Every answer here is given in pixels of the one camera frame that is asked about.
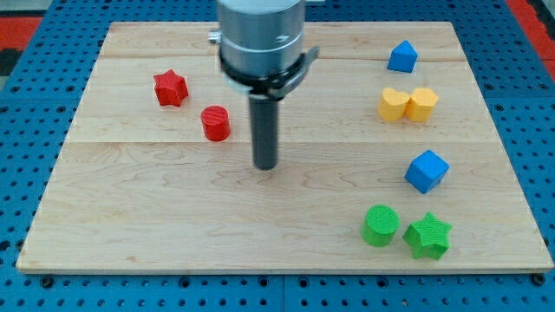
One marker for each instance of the light wooden board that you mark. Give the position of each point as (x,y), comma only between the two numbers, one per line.
(138,189)

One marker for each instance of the blue cube block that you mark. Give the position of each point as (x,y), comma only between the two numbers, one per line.
(426,171)

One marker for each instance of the yellow heart block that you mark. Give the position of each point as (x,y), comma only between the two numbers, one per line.
(392,104)

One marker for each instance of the red cylinder block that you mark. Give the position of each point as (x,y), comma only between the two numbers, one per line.
(215,122)

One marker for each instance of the red star block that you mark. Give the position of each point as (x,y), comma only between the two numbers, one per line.
(170,88)

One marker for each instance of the yellow pentagon block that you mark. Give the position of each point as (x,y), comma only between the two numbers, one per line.
(421,104)

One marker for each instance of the blue triangular block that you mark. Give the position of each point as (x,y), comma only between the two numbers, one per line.
(403,58)

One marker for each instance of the green star block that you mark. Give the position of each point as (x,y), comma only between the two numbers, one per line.
(428,237)

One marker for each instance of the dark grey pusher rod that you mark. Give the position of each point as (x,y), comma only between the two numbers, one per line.
(264,131)

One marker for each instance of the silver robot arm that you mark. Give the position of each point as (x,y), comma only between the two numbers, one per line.
(261,48)

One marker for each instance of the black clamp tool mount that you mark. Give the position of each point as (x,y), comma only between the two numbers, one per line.
(276,86)

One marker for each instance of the green cylinder block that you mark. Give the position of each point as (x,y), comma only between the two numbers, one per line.
(380,225)

